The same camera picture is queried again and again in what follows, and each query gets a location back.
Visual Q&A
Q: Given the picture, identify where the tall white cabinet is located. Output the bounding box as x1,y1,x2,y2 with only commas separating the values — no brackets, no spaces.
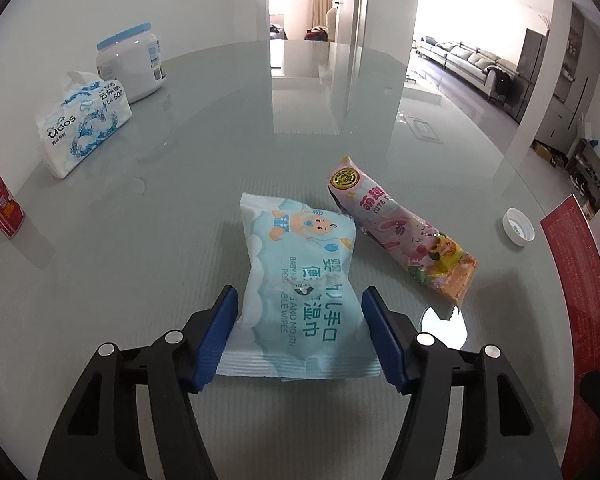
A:
535,10,588,148

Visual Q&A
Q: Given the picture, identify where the grey sofa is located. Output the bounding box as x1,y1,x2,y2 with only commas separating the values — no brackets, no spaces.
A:
417,36,518,98

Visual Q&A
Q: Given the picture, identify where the pink snack packet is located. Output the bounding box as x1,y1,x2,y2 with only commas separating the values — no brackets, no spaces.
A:
326,156,479,306

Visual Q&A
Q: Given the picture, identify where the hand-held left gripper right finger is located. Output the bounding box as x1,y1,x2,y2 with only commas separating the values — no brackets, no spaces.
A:
361,285,563,480

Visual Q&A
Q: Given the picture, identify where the dark tall cabinet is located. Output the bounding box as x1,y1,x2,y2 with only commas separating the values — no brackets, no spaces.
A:
517,29,551,123

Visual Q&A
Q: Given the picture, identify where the light blue wet wipes pack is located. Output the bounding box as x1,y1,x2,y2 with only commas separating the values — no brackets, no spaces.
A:
217,192,383,382

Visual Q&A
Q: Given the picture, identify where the torn white foil lid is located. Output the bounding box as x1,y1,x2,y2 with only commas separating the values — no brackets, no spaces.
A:
422,308,467,352

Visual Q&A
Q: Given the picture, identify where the small red carton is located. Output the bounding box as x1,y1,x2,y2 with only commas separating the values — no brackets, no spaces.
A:
0,172,26,239

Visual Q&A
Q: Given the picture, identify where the long red cardboard box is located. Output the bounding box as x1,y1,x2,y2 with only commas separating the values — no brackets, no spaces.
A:
540,195,600,480

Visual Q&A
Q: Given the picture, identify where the white blue tissue pack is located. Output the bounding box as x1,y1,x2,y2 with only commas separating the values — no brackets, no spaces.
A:
36,71,132,179

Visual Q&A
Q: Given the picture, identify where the white jar with blue lid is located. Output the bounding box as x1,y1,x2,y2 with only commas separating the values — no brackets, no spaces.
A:
96,22,168,103

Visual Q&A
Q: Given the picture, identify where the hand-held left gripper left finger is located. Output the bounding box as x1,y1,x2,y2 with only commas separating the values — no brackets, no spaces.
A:
37,284,238,480

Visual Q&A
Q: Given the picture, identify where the open shoe rack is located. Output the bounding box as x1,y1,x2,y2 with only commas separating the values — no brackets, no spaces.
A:
565,140,600,211

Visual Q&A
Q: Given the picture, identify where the white bottle cap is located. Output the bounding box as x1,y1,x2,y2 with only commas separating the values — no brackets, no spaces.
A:
502,208,536,247

